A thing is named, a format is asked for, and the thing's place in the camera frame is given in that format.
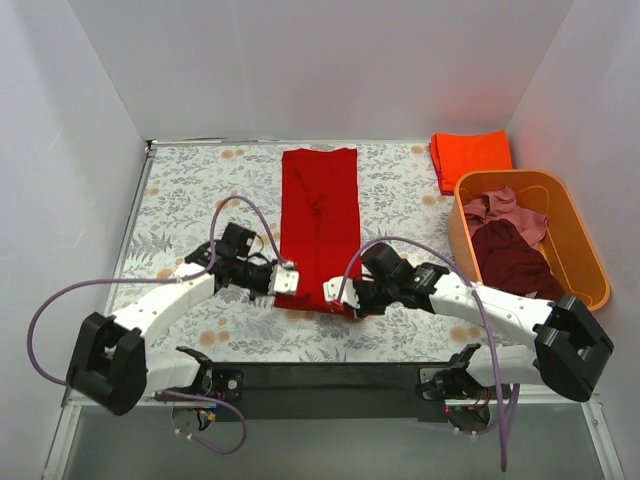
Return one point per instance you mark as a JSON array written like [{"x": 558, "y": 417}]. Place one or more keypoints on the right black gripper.
[{"x": 360, "y": 295}]

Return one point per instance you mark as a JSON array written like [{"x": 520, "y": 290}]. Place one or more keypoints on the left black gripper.
[{"x": 265, "y": 278}]

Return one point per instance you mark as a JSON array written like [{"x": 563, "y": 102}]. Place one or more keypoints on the red t shirt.
[{"x": 320, "y": 227}]

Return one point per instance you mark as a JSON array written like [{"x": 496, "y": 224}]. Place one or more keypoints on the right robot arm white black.
[{"x": 558, "y": 344}]

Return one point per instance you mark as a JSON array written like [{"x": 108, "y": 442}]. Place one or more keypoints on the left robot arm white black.
[{"x": 111, "y": 364}]

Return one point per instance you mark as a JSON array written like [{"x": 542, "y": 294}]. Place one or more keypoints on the folded magenta shirt under orange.
[{"x": 446, "y": 183}]

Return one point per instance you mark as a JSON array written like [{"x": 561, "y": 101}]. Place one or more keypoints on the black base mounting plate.
[{"x": 306, "y": 391}]

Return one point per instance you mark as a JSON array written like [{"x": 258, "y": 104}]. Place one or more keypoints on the dark maroon t shirt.
[{"x": 508, "y": 263}]

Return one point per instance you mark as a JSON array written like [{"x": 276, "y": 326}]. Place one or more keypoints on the pink t shirt in basket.
[{"x": 502, "y": 205}]

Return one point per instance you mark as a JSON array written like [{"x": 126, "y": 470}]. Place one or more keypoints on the folded orange t shirt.
[{"x": 458, "y": 155}]

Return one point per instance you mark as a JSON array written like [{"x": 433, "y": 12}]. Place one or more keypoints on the orange plastic basket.
[{"x": 566, "y": 247}]

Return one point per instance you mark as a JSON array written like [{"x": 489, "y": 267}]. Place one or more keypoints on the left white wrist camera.
[{"x": 284, "y": 279}]

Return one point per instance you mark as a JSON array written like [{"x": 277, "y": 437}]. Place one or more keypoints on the aluminium frame rail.
[{"x": 297, "y": 430}]

